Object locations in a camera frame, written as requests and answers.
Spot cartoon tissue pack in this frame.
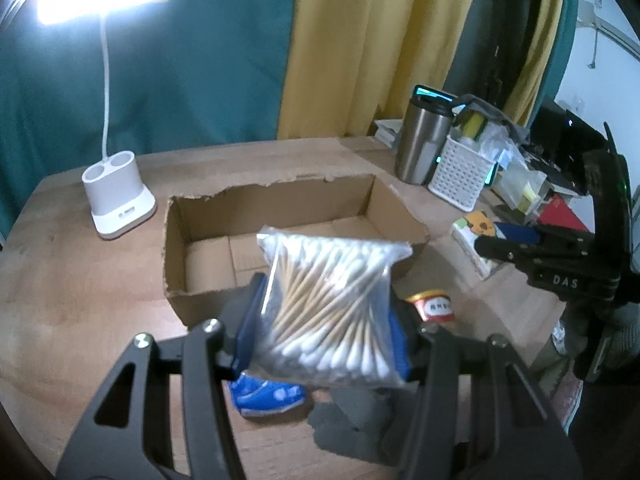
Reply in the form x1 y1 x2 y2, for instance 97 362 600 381
449 211 509 281

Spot blue white packet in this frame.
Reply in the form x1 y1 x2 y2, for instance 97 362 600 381
229 374 306 418

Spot red gold tin can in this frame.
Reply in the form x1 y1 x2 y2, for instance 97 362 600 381
406 289 456 323

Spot grey knit glove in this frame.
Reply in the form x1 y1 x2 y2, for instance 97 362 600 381
307 387 416 466

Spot cotton swab bag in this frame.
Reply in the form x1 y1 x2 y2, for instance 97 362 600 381
248 226 412 388

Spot red book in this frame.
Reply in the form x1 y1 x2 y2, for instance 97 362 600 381
537 194 589 232

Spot clear plastic bag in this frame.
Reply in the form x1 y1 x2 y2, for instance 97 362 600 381
458 94 547 216

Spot smartphone with lit screen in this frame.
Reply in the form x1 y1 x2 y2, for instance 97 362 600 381
484 162 500 188

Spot white perforated plastic basket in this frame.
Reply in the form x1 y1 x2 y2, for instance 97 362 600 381
427 136 495 212

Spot yellow green sponge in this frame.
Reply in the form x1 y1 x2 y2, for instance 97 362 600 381
460 112 487 140

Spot steel travel mug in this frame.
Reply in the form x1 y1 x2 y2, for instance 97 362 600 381
395 84 454 185

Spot brown cardboard box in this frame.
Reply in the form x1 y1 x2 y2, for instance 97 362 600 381
163 174 430 327

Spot yellow curtain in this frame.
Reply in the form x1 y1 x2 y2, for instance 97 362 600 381
276 0 566 141

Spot teal curtain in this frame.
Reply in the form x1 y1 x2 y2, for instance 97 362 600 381
1 0 295 233

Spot white desk lamp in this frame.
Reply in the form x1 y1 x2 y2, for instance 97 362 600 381
1 0 169 240

